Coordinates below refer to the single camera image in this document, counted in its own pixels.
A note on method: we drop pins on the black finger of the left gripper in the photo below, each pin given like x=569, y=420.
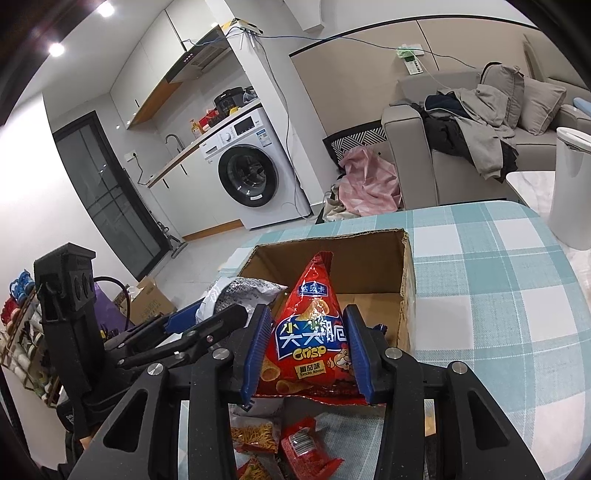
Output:
x=200, y=338

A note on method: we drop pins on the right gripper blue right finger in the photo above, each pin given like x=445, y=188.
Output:
x=474, y=437

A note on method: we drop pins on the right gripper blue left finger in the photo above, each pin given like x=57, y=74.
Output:
x=139, y=439

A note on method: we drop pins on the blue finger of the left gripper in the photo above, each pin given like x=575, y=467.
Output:
x=183, y=319

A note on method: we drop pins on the silver purple snack bag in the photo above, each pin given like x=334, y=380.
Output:
x=246, y=292

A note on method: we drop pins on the red triangular crisp bag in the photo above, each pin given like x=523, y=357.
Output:
x=308, y=353

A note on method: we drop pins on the small red snack packet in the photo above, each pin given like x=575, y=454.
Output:
x=305, y=452

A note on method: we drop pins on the white red noodle snack bag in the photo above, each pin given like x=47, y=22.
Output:
x=257, y=467

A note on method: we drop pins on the small noodle snack bag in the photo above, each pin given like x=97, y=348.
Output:
x=256, y=429

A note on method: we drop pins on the small cardboard box on floor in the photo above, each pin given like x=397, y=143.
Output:
x=147, y=301

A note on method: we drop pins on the purple bag on floor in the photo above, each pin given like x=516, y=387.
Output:
x=110, y=320

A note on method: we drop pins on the shoe rack with shoes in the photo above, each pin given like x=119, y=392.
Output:
x=23, y=346

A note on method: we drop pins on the teal checked tablecloth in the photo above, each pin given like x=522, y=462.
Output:
x=496, y=291

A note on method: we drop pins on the white front-load washing machine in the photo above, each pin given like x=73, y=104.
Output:
x=254, y=171

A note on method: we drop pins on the black glass door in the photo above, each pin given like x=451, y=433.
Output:
x=106, y=193

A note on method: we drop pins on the SF Express cardboard box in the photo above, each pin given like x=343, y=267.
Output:
x=373, y=270

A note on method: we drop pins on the pink cloth on chair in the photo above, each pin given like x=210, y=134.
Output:
x=371, y=184

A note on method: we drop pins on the white cylindrical kettle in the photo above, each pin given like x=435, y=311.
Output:
x=570, y=216

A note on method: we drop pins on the range hood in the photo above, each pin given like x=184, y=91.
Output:
x=200, y=58

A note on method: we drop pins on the black patterned chair back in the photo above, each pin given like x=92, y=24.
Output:
x=365, y=135

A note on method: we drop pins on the grey sofa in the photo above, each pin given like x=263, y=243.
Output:
x=430, y=178

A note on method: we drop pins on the pile of grey clothes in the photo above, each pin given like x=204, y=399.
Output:
x=470, y=123

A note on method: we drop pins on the grey sofa cushion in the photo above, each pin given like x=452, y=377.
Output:
x=510, y=81

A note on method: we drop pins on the wall socket with green plug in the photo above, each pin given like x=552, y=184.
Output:
x=411, y=54

